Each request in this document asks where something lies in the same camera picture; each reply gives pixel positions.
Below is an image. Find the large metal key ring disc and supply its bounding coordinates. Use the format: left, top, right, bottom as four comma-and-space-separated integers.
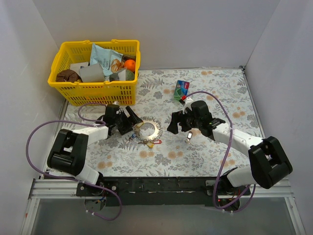
134, 116, 163, 142

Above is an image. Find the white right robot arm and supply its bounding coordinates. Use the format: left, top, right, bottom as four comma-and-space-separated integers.
167, 100, 293, 195

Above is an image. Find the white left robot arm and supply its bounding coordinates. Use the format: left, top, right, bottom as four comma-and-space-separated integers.
47, 103, 143, 196

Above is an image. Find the yellow plastic shopping basket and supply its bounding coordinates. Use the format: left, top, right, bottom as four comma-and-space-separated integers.
47, 39, 141, 106

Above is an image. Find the green blue sponge pack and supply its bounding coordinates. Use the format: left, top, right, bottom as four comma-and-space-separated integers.
173, 80, 190, 100

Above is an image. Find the floral patterned table mat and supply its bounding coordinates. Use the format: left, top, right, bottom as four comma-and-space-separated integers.
47, 69, 275, 177

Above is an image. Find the green avocado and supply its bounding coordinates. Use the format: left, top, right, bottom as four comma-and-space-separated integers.
125, 70, 134, 81

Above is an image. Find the grey cardboard box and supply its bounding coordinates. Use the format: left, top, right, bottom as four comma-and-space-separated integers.
79, 63, 105, 83

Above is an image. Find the orange fruit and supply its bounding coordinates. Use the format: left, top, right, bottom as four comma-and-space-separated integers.
124, 59, 135, 73

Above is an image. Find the light blue chips bag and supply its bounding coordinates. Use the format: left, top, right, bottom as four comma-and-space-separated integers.
89, 43, 124, 76

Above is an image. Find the white carton in basket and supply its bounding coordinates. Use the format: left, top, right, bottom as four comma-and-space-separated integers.
69, 62, 89, 74

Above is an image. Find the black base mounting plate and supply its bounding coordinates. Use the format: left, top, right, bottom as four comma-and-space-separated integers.
75, 176, 250, 206

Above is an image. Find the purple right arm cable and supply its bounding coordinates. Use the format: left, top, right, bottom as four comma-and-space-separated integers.
184, 91, 257, 215

